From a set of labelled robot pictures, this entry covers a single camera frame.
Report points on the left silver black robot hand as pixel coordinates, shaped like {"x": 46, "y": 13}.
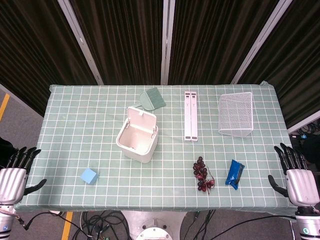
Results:
{"x": 11, "y": 178}

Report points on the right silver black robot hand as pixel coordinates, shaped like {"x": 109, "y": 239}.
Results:
{"x": 298, "y": 183}

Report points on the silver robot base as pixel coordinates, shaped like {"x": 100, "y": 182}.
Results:
{"x": 152, "y": 226}

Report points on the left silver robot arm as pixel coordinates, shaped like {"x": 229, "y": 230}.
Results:
{"x": 4, "y": 221}

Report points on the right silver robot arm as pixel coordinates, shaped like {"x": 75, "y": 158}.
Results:
{"x": 308, "y": 222}

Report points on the white trash bin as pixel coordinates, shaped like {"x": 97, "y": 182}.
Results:
{"x": 137, "y": 136}

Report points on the blue snack packet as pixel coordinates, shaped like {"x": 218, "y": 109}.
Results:
{"x": 234, "y": 175}

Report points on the blue foam cube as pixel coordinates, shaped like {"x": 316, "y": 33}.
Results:
{"x": 89, "y": 176}

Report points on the dark red grape bunch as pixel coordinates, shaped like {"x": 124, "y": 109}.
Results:
{"x": 202, "y": 173}

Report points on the green checked tablecloth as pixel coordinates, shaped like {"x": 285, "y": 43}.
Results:
{"x": 105, "y": 140}

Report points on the white folding laptop stand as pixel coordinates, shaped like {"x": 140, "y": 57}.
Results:
{"x": 190, "y": 116}

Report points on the green brush and dustpan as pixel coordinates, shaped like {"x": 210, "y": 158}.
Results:
{"x": 150, "y": 98}

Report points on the dark brown curtain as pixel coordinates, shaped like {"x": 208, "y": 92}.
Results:
{"x": 125, "y": 37}

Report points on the grey aluminium frame post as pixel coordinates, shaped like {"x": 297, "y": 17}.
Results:
{"x": 260, "y": 41}
{"x": 81, "y": 41}
{"x": 165, "y": 41}

